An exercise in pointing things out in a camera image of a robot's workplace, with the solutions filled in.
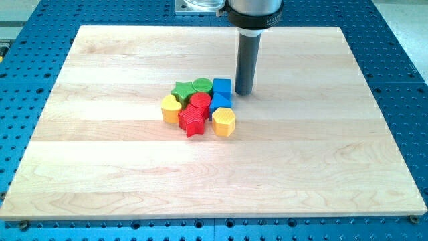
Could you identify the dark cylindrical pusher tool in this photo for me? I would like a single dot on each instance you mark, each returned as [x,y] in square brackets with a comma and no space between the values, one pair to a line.
[248,49]

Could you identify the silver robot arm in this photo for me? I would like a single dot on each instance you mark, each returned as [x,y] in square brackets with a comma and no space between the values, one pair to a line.
[251,17]

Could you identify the blue triangle block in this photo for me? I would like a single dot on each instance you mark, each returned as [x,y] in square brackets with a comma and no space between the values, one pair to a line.
[218,101]

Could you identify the red star block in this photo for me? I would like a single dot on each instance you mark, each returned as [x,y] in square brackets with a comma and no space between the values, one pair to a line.
[192,120]

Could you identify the wooden board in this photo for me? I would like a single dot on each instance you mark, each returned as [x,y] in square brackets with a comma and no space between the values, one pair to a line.
[309,141]

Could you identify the metal base plate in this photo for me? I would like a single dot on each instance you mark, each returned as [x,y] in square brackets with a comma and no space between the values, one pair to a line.
[197,7]

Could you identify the red cylinder block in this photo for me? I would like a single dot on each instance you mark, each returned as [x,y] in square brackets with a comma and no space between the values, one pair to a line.
[201,100]

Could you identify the yellow hexagon block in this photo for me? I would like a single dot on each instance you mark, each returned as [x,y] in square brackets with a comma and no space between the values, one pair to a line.
[223,120]

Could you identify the blue cube block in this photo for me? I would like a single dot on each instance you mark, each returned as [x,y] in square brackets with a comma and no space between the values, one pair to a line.
[223,87]

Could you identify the yellow heart block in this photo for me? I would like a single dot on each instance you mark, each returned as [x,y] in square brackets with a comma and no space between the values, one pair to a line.
[170,108]

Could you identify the green cylinder block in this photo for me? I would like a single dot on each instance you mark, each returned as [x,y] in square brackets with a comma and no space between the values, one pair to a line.
[203,85]

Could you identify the green star block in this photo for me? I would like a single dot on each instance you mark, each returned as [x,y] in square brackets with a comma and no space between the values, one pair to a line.
[182,92]

